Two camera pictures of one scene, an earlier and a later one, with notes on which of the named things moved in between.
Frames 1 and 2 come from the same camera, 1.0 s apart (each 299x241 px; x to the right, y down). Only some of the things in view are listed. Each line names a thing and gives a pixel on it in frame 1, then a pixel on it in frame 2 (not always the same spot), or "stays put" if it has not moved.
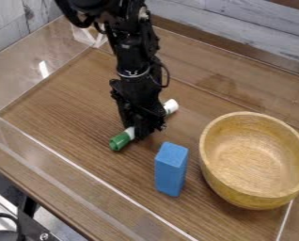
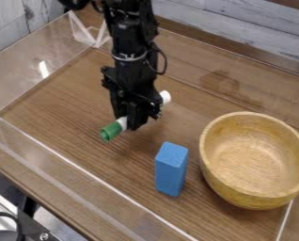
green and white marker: x=119 y=141 → x=114 y=130
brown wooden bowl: x=255 y=159 stays put
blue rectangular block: x=170 y=168 stays put
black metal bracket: x=31 y=231 stays put
